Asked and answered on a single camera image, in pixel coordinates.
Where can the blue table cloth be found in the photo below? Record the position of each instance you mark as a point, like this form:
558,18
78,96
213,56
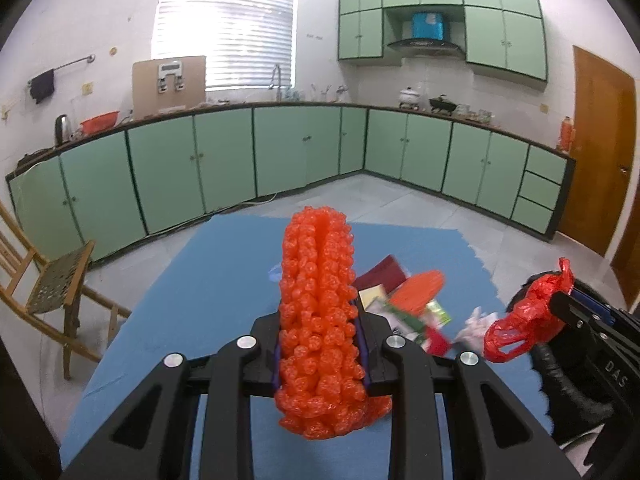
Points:
225,280

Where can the black range hood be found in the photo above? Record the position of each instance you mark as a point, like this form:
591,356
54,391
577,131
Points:
425,45

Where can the brown wooden door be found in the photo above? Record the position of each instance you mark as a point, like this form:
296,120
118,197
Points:
595,150

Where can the white lidded pot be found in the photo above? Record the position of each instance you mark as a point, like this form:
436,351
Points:
409,96

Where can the green wall cabinets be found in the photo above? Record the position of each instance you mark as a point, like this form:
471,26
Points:
500,30

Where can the metal towel rail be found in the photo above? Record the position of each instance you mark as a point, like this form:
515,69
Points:
70,64

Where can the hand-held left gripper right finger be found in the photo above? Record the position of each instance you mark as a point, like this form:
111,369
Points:
372,345

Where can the steel electric kettle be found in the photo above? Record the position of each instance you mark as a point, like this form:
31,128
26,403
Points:
62,130

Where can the pale yellow card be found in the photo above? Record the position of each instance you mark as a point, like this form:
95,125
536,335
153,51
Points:
372,296

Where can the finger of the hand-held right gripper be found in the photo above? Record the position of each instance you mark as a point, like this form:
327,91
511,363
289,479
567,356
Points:
570,307
600,305

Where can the flat orange foam net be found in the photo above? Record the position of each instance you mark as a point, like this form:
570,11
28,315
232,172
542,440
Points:
417,290

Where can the dark hanging towel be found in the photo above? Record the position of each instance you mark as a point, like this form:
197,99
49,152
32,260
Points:
42,87

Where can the green base cabinet row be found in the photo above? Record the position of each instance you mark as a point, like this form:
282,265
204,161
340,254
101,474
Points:
425,150
165,170

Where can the red plastic basin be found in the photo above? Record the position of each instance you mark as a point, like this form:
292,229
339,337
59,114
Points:
100,122

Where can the wooden chair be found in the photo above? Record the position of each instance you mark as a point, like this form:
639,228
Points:
55,280

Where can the brown cardboard board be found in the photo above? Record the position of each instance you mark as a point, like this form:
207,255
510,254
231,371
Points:
145,95

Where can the red plastic bag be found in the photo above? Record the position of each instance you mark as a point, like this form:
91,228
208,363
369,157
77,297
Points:
525,315

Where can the black wok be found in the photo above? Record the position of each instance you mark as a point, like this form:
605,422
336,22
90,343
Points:
442,104

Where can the metal kitchen faucet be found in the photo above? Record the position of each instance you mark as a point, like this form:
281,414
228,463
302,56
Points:
277,77

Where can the green and red snack packet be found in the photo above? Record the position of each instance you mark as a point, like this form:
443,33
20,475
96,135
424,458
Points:
432,327

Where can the red thermos flask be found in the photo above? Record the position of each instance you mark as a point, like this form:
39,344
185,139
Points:
565,135

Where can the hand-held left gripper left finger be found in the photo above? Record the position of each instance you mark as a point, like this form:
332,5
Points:
265,350

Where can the dark red cloth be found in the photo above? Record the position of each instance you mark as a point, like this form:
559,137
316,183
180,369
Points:
382,271

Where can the white crumpled tissue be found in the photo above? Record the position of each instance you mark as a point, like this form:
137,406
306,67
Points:
475,327

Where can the white window blind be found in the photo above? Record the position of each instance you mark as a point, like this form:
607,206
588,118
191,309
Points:
225,20

